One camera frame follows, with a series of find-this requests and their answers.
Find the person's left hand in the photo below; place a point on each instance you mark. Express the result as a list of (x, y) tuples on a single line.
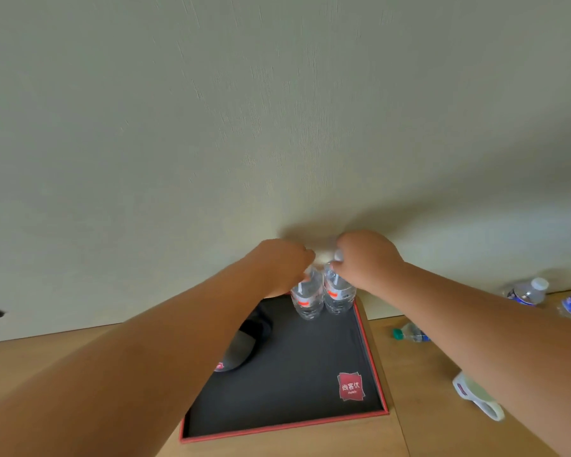
[(276, 266)]

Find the person's right hand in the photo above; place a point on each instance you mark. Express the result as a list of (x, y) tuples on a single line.
[(369, 259)]

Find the person's right fingers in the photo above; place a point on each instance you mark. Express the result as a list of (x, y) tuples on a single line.
[(345, 261)]

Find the person's left fingers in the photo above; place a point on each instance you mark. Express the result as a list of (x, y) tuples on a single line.
[(302, 266)]

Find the clear red label water bottle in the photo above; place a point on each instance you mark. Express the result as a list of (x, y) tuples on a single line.
[(308, 299), (339, 297)]

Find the person's right forearm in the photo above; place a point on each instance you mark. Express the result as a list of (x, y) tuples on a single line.
[(495, 347)]

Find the person's left forearm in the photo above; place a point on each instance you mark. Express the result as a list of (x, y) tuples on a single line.
[(138, 361)]

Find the black electric kettle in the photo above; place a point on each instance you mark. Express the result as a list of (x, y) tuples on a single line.
[(245, 345)]

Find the green cap plastic bottle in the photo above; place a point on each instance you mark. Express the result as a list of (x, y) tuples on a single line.
[(411, 333)]

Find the black tray with red rim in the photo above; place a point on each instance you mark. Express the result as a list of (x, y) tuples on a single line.
[(295, 371)]

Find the white cap blue label bottle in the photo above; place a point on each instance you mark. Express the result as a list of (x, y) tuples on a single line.
[(528, 292)]

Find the white mug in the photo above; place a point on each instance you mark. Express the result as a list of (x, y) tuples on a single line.
[(478, 394)]

